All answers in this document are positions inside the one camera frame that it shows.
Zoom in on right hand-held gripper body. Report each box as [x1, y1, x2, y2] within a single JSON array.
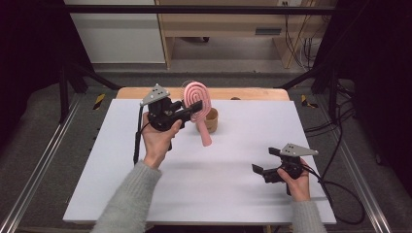
[[262, 143, 320, 196]]

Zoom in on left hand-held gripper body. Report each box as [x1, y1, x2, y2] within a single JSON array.
[[139, 83, 196, 133]]

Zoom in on pink hairbrush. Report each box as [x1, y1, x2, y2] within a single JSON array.
[[180, 81, 214, 148]]

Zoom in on brown round cup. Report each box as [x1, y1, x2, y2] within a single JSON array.
[[195, 107, 220, 134]]

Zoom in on person's left hand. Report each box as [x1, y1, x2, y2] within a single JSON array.
[[141, 111, 184, 170]]

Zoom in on person's right hand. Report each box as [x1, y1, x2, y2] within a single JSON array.
[[276, 157, 311, 203]]

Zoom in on wooden table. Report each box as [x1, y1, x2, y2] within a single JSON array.
[[116, 86, 291, 102]]

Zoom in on black metal stand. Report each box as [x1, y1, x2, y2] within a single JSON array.
[[57, 62, 123, 124], [274, 62, 340, 123]]

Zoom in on white cabinet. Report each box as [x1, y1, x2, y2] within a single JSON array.
[[63, 0, 166, 64]]

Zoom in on light wooden desk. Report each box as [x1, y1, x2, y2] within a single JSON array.
[[154, 0, 328, 70]]

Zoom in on grey desk label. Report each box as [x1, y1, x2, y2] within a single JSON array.
[[255, 27, 283, 36]]

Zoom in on black curtain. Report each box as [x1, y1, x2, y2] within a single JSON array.
[[314, 0, 412, 197], [0, 0, 95, 153]]

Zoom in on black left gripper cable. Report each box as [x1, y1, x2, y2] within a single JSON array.
[[132, 104, 151, 166]]

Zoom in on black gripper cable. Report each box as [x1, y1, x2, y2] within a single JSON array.
[[301, 162, 366, 226], [132, 104, 151, 166]]

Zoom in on black floor cables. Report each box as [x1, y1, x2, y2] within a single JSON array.
[[303, 81, 358, 178]]

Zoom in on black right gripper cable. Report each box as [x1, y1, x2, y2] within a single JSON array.
[[301, 162, 366, 226]]

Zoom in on aluminium rail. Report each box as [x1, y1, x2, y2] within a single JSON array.
[[314, 95, 394, 233], [0, 95, 83, 233]]

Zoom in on black horizontal frame bar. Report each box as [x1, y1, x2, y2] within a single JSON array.
[[63, 4, 338, 16]]

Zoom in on bundle of hanging cables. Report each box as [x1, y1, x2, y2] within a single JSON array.
[[283, 13, 318, 71]]

